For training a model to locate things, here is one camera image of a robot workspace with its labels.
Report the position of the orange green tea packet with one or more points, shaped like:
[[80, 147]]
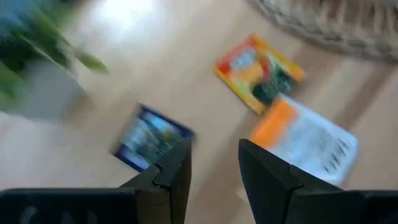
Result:
[[255, 71]]

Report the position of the green plant in white pot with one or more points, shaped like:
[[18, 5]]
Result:
[[46, 93]]

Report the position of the wicker basket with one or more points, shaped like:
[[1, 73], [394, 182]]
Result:
[[326, 25]]

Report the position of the dark blue tea packet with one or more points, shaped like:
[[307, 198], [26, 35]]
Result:
[[146, 137]]

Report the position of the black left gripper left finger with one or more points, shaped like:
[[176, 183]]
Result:
[[171, 193]]

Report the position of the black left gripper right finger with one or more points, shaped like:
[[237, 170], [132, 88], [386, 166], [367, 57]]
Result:
[[270, 193]]

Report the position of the white orange Tazo tea packet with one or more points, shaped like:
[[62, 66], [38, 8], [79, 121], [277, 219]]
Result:
[[304, 137]]

